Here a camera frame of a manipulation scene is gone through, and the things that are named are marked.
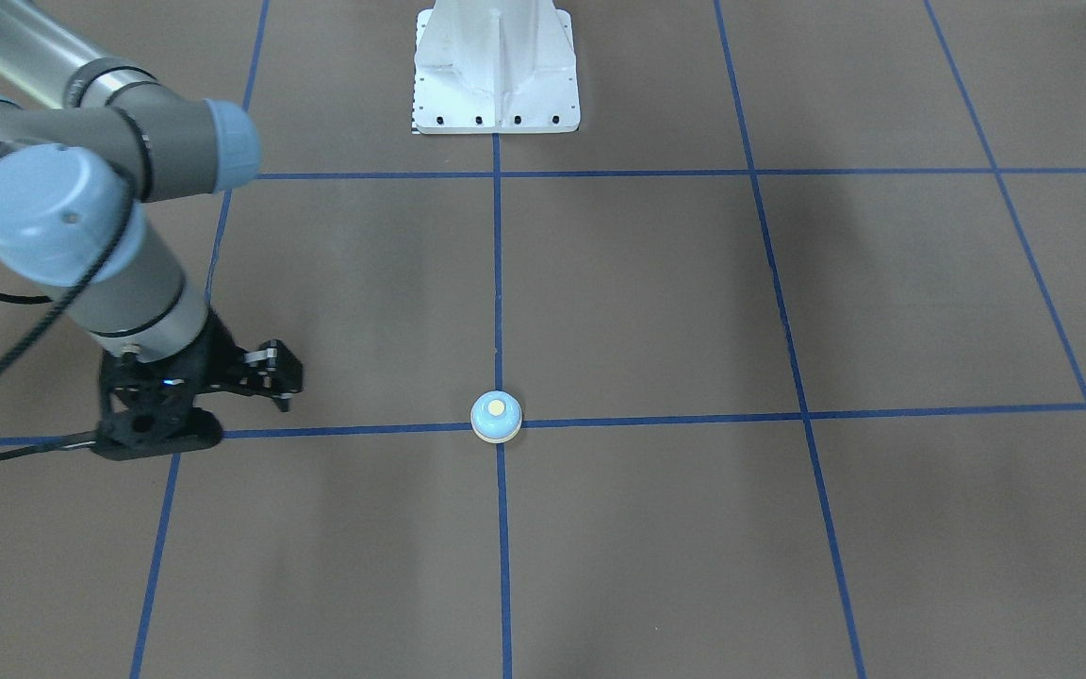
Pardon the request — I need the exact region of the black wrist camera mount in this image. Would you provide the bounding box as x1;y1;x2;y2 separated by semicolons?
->
90;381;223;461

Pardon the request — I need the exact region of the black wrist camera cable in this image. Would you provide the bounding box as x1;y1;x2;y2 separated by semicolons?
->
0;140;143;464

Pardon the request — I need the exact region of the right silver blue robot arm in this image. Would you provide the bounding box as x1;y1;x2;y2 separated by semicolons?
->
0;1;301;411

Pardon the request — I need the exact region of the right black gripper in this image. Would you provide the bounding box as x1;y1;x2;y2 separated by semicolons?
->
98;306;304;416

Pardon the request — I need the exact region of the white camera stand pedestal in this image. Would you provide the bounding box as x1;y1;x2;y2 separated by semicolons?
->
411;1;582;135

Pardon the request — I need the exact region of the light blue call bell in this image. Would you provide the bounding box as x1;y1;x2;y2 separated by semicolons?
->
469;390;525;444

